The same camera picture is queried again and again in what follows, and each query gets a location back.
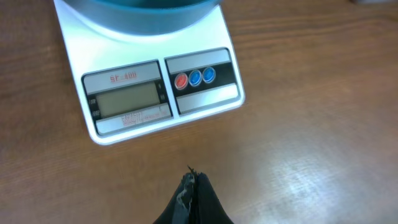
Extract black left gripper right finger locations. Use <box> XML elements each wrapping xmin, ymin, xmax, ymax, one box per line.
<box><xmin>195</xmin><ymin>173</ymin><xmax>233</xmax><ymax>224</ymax></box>

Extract teal plastic bowl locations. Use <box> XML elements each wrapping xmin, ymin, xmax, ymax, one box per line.
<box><xmin>65</xmin><ymin>0</ymin><xmax>220</xmax><ymax>35</ymax></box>

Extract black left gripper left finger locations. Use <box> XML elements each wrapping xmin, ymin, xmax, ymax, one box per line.
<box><xmin>154</xmin><ymin>167</ymin><xmax>197</xmax><ymax>224</ymax></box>

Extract white digital kitchen scale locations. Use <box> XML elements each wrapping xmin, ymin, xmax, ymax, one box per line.
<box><xmin>54</xmin><ymin>0</ymin><xmax>245</xmax><ymax>145</ymax></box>

